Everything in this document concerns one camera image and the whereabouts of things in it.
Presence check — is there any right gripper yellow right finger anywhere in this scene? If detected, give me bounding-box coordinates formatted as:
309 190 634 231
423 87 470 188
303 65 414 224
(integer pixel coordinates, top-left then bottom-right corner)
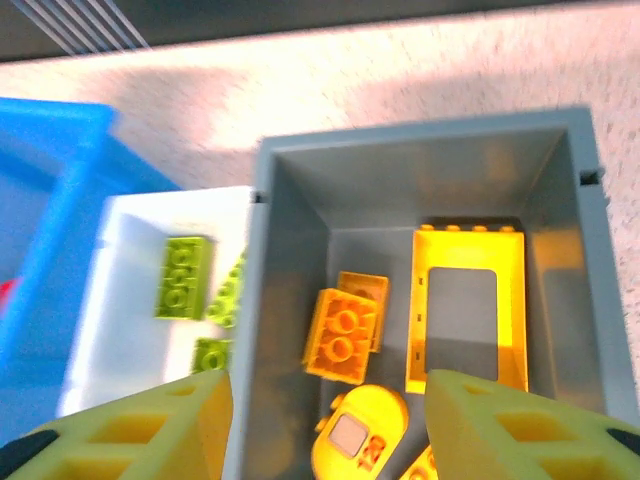
424 368 640 480

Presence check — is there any blue plastic bin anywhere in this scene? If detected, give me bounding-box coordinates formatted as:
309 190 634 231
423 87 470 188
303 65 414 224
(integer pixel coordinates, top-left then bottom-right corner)
0 97 182 441

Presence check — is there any yellow rounded lego piece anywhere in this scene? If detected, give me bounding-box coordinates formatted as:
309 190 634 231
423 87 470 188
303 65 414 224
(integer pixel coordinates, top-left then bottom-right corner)
309 382 411 480

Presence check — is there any green two-by-two lego brick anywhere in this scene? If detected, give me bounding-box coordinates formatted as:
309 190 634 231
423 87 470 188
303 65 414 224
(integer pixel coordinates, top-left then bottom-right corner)
191 336 234 375

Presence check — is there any white plastic bin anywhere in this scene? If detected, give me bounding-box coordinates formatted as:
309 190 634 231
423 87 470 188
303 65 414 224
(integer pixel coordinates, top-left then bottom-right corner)
56 184 260 422

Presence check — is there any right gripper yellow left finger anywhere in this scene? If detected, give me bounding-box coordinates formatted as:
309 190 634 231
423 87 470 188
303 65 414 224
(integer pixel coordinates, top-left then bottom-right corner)
0 369 237 480

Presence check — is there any red hollow lego piece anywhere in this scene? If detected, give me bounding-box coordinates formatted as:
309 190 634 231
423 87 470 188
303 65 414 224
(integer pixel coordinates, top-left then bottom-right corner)
0 278 22 322

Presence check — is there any yellow two-by-two lego brick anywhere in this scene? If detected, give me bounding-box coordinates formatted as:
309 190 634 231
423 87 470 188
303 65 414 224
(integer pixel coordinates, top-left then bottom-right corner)
301 287 380 386

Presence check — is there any yellow lego window frame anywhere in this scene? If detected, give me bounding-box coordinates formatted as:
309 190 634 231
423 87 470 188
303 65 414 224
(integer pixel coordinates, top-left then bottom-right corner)
402 222 531 397

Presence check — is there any grey plastic bin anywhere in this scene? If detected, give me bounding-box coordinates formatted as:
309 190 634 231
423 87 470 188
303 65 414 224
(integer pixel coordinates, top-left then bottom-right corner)
219 104 626 480

